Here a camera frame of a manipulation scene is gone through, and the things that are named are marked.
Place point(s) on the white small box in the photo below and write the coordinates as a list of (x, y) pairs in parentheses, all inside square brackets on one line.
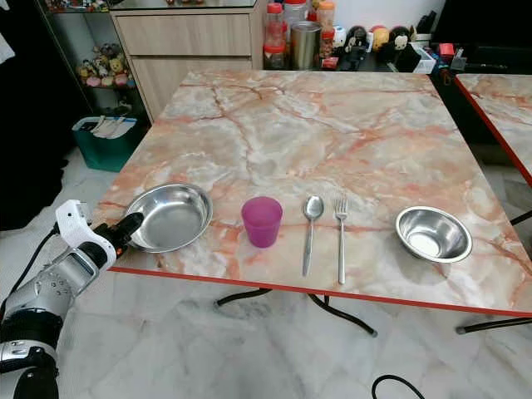
[(426, 58)]

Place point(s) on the light wooden drawer cabinet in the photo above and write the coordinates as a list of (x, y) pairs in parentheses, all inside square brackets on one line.
[(183, 37)]

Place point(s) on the red small object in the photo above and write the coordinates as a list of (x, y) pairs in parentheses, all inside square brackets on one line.
[(446, 50)]

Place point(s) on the purple plastic cup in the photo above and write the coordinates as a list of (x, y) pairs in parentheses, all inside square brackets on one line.
[(262, 224)]

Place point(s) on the orange jar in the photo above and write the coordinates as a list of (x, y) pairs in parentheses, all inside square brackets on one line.
[(325, 15)]

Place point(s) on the black mouse figurine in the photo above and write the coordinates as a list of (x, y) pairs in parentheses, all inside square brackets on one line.
[(399, 41)]

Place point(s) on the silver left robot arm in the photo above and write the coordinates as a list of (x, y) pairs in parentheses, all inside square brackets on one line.
[(50, 291)]

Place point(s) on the black curved table leg frame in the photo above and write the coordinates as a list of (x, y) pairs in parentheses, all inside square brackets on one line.
[(345, 314)]

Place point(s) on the white papers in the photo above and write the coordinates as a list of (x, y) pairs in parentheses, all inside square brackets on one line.
[(106, 126)]

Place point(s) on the black hanging garment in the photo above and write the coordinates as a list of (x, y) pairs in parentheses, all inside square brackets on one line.
[(33, 141)]

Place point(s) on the steel fork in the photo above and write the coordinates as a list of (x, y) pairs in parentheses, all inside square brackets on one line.
[(341, 209)]

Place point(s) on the short jar with red lid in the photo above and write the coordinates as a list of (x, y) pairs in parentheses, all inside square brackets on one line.
[(274, 56)]

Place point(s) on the steel spoon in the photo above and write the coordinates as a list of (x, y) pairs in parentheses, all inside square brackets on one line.
[(313, 206)]

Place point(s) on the clear bottle with red lid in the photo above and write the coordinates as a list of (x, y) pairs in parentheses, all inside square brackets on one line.
[(275, 25)]

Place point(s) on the green storage box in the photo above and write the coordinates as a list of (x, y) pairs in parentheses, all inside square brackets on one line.
[(108, 154)]

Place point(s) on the yellow red figurine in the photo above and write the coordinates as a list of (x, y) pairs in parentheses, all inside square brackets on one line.
[(380, 37)]

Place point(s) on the glass display shelf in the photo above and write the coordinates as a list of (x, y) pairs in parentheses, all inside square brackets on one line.
[(62, 91)]

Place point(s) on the small deep steel bowl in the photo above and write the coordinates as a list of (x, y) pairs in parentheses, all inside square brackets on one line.
[(432, 237)]

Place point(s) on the black straight table leg frame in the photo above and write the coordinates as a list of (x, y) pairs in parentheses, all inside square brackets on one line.
[(490, 325)]

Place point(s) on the steel canister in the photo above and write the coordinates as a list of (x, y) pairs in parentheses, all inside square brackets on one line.
[(306, 46)]

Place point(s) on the large black screen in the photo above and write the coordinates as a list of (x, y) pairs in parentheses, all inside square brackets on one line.
[(486, 18)]

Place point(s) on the white cloth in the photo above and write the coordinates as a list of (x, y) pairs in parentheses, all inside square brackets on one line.
[(6, 48)]

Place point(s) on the wide shallow steel bowl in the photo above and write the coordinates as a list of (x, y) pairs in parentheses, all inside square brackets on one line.
[(174, 218)]

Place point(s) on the plush toy cluster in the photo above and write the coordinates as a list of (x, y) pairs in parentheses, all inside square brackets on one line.
[(105, 68)]

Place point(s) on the black round figurine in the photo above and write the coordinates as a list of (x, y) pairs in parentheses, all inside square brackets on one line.
[(357, 37)]

